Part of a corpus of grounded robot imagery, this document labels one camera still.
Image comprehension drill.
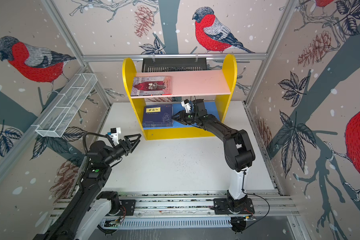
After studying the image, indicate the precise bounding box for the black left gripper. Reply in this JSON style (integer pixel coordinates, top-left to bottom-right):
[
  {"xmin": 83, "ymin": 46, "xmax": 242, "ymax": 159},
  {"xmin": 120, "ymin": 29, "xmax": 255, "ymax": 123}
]
[{"xmin": 103, "ymin": 134, "xmax": 141, "ymax": 167}]

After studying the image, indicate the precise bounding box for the navy book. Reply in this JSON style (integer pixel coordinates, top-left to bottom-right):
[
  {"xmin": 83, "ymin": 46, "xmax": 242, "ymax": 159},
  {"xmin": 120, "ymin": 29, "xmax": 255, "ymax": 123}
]
[{"xmin": 142, "ymin": 104, "xmax": 173, "ymax": 128}]

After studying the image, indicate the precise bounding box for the red silver illustrated book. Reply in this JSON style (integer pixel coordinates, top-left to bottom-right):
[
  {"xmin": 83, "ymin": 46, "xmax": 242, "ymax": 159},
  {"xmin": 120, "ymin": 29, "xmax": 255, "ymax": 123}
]
[{"xmin": 131, "ymin": 76, "xmax": 172, "ymax": 97}]

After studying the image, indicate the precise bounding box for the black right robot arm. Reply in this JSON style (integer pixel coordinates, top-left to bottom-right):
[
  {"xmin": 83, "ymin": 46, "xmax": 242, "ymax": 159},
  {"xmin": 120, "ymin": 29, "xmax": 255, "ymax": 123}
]
[{"xmin": 172, "ymin": 99, "xmax": 256, "ymax": 214}]

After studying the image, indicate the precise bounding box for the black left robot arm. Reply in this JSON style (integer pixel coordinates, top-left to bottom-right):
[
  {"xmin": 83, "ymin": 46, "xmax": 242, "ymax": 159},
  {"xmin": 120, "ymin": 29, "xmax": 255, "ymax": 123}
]
[{"xmin": 34, "ymin": 134, "xmax": 141, "ymax": 240}]

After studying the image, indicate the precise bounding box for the yellow blue pink bookshelf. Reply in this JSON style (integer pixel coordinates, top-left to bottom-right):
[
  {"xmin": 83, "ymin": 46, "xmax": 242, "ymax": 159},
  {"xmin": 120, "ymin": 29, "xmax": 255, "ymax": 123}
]
[{"xmin": 122, "ymin": 54, "xmax": 238, "ymax": 141}]

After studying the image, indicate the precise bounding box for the black slotted vent box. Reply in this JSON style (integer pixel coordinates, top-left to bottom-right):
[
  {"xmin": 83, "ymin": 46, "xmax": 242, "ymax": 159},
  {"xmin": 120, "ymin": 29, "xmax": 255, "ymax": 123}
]
[{"xmin": 142, "ymin": 58, "xmax": 207, "ymax": 73}]

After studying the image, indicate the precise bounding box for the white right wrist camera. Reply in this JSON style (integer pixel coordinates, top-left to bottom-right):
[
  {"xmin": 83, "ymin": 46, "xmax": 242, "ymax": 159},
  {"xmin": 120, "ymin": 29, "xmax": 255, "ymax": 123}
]
[{"xmin": 181, "ymin": 100, "xmax": 193, "ymax": 114}]

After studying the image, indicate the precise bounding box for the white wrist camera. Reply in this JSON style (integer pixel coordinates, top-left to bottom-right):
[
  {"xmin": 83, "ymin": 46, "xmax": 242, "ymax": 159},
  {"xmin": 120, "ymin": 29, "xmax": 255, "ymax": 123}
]
[
  {"xmin": 107, "ymin": 128, "xmax": 121, "ymax": 145},
  {"xmin": 181, "ymin": 100, "xmax": 193, "ymax": 114}
]

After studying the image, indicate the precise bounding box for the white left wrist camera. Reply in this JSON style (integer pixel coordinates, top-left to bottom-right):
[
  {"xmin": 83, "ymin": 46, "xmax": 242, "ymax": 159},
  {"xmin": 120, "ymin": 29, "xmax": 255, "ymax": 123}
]
[{"xmin": 107, "ymin": 128, "xmax": 121, "ymax": 145}]

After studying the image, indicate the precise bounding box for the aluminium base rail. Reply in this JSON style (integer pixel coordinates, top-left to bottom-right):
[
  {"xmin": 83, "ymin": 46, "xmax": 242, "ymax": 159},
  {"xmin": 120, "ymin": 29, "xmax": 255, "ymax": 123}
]
[{"xmin": 50, "ymin": 190, "xmax": 301, "ymax": 230}]

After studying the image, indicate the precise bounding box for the white wire mesh tray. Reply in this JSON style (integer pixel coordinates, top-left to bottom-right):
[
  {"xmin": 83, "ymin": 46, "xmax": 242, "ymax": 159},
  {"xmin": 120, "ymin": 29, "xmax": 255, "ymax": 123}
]
[{"xmin": 36, "ymin": 73, "xmax": 98, "ymax": 138}]

